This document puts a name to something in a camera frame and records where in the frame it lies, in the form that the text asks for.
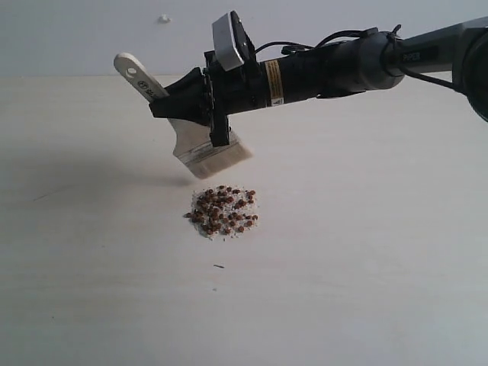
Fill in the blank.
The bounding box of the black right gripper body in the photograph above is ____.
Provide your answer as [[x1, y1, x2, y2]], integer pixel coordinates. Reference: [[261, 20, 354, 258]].
[[204, 49, 267, 147]]

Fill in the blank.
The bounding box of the white wooden paint brush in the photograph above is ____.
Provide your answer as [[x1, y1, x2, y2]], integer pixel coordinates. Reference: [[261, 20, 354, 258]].
[[114, 53, 252, 179]]

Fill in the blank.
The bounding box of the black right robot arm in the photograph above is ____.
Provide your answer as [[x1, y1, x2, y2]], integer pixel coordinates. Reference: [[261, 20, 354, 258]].
[[149, 11, 487, 146]]

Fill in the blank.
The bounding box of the brown beans and crumbs pile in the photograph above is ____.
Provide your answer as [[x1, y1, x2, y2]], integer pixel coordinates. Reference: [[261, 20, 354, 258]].
[[182, 185, 259, 239]]

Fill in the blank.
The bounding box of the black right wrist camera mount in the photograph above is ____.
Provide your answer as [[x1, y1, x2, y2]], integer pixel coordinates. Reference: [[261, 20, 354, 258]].
[[230, 11, 255, 69]]

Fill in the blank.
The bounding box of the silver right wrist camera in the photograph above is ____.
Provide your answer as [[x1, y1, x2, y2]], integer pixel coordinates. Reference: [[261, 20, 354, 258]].
[[211, 12, 244, 72]]

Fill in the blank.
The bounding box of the small white wall plug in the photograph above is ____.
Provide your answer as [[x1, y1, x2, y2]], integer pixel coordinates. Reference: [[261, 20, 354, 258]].
[[157, 14, 172, 24]]

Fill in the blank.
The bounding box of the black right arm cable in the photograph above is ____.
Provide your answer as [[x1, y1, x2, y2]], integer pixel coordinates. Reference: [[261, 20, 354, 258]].
[[253, 24, 488, 96]]

